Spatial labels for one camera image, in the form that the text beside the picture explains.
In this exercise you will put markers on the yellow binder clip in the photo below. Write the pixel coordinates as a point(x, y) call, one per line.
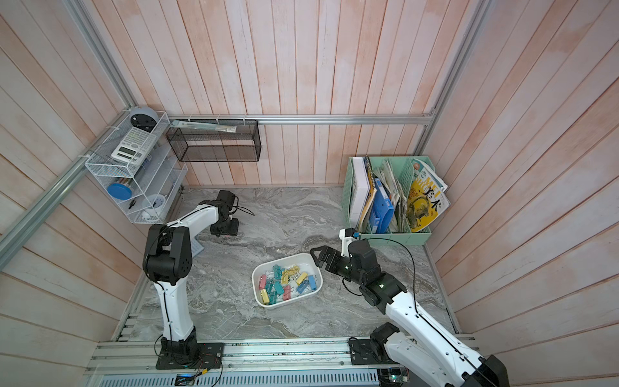
point(290, 274)
point(301, 278)
point(264, 295)

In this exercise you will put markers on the blue folder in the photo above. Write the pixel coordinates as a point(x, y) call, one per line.
point(382, 210)

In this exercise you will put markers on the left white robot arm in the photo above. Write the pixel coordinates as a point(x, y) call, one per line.
point(168, 260)

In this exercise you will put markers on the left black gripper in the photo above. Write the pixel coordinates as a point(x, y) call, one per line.
point(232, 230)

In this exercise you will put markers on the round grey black device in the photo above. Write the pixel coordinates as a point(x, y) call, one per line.
point(144, 118)

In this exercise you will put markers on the yellow blue calculator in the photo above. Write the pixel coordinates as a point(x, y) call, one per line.
point(196, 247)

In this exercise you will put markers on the green plastic book crate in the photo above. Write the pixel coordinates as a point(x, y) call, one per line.
point(396, 174)

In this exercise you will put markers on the white wire wall shelf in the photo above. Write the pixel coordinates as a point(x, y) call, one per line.
point(160, 173)

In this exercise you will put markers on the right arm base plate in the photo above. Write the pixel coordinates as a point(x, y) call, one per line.
point(368, 352)

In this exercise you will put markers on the blue binder clip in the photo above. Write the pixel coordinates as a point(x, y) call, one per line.
point(312, 282)
point(304, 287)

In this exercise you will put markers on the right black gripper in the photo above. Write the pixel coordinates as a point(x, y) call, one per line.
point(329, 254)

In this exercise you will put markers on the yellow magazine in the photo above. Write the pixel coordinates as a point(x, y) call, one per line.
point(427, 199)

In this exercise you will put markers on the pink binder clip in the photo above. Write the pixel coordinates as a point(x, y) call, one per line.
point(263, 282)
point(287, 293)

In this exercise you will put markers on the blue lid jar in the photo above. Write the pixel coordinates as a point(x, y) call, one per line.
point(120, 189)

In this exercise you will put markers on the teal binder clip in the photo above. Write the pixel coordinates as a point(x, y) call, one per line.
point(279, 289)

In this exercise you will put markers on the white cup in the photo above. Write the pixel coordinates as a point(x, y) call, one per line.
point(152, 208)

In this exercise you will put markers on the white book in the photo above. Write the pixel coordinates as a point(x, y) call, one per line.
point(360, 190)

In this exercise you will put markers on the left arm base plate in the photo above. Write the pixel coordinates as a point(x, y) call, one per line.
point(177, 355)

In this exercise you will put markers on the aluminium rail base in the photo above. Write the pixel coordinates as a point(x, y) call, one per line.
point(308, 362)

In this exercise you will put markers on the black wire mesh basket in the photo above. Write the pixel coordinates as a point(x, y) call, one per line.
point(243, 146)

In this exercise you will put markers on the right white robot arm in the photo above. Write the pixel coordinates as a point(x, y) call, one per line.
point(412, 338)

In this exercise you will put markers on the white plastic storage tray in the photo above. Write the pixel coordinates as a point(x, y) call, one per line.
point(274, 269)

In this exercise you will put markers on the clear ruler on basket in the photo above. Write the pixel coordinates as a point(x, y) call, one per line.
point(198, 127)

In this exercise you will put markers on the white desk calculator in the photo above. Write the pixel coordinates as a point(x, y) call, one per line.
point(134, 147)

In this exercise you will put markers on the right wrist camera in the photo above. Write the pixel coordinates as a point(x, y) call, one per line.
point(347, 236)

